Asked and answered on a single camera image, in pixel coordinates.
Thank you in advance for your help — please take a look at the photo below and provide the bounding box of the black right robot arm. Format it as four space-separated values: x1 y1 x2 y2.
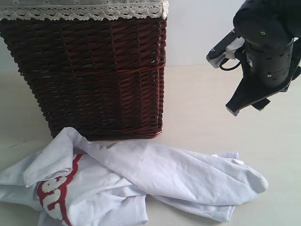
206 0 301 115

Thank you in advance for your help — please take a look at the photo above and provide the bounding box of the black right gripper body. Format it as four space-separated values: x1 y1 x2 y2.
240 39 301 94

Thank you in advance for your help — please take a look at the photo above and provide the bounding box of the white t-shirt red lettering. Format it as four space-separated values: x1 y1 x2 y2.
0 127 269 226

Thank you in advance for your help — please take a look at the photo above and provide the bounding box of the dark red wicker basket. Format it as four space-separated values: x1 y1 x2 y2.
0 17 167 140

